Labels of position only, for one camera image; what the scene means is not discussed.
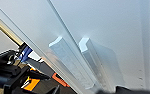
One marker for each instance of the blue fabric thing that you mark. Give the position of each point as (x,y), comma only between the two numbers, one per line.
(25,53)

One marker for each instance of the black bulky equipment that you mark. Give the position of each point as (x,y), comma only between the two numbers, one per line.
(4,75)

